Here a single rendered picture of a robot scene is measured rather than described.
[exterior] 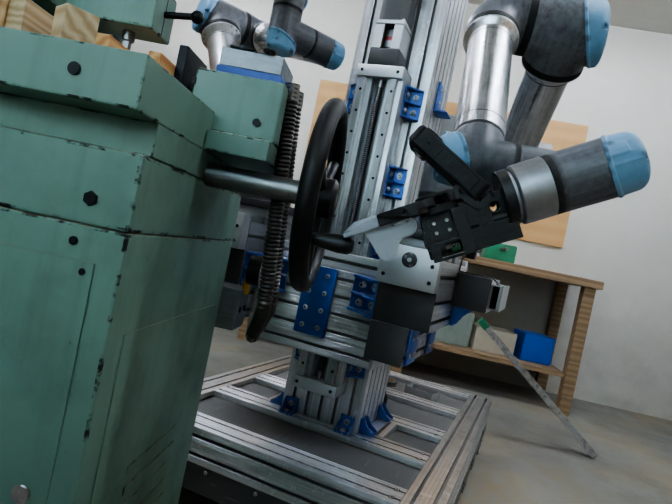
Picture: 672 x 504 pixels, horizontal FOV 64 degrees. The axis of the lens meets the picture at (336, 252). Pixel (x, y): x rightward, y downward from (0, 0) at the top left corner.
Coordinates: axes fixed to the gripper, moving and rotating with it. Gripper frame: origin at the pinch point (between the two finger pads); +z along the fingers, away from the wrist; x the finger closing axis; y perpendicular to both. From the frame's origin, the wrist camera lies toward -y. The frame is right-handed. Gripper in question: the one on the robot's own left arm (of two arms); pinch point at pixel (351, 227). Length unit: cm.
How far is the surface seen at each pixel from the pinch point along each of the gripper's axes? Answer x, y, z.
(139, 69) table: -15.3, -21.5, 15.1
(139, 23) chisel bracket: 6.8, -37.9, 22.0
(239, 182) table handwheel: 8.5, -11.5, 14.9
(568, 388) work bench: 272, 123, -74
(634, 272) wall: 339, 78, -154
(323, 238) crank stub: 0.1, 0.3, 3.9
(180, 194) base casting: 0.6, -11.0, 21.0
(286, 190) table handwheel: 8.8, -8.3, 8.5
